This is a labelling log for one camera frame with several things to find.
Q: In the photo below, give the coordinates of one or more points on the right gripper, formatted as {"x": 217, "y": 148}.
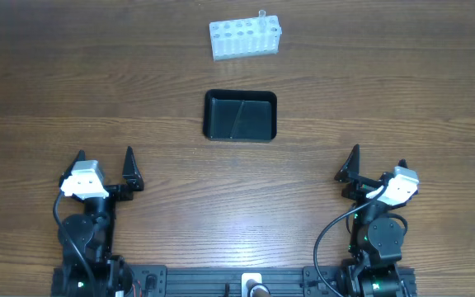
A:
{"x": 357, "y": 187}

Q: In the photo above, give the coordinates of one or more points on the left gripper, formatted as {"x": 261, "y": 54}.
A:
{"x": 118, "y": 193}

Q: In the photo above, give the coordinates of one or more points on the black tray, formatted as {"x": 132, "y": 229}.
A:
{"x": 210, "y": 115}

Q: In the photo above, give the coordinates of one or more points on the white test tube rack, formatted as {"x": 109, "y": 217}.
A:
{"x": 241, "y": 41}

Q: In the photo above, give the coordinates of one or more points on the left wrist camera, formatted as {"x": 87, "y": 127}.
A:
{"x": 85, "y": 181}

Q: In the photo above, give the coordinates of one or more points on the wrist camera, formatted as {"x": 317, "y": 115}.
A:
{"x": 85, "y": 181}
{"x": 398, "y": 185}

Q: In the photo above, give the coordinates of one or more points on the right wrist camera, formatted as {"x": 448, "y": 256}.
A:
{"x": 398, "y": 185}

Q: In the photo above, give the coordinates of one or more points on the mounting rail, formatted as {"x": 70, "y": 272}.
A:
{"x": 204, "y": 282}

